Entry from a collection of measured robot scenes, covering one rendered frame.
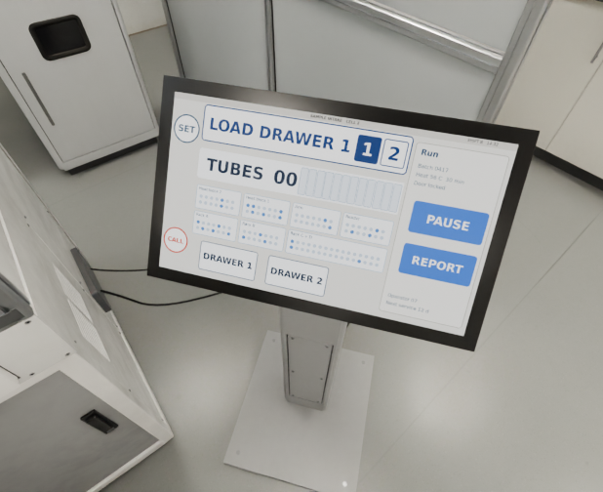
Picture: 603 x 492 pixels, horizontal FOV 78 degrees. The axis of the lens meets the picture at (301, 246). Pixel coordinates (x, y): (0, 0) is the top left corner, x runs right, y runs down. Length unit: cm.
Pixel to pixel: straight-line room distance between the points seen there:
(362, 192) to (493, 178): 17
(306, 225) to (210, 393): 112
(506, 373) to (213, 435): 116
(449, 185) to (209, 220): 35
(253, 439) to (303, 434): 18
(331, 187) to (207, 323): 124
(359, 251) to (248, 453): 105
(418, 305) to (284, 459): 99
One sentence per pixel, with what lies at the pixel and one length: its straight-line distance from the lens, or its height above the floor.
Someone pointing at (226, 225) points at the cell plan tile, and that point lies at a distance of 57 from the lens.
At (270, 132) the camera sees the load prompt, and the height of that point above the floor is 116.
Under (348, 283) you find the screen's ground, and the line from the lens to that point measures 55.
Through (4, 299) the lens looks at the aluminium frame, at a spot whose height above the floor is 100.
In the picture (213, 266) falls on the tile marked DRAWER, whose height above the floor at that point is 99.
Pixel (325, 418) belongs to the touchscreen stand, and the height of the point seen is 4.
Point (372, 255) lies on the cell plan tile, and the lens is 54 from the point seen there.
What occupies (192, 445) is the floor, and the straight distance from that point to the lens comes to 153.
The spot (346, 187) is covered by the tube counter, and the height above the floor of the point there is 111.
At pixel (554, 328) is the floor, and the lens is 198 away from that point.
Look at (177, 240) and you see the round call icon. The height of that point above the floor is 102.
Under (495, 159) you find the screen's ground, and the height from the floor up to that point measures 117.
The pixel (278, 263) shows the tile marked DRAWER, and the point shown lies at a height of 101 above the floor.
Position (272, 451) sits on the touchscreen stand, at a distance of 146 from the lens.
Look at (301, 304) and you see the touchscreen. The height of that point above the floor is 97.
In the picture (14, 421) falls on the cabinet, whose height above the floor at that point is 68.
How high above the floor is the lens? 147
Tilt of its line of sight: 52 degrees down
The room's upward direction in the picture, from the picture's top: 1 degrees clockwise
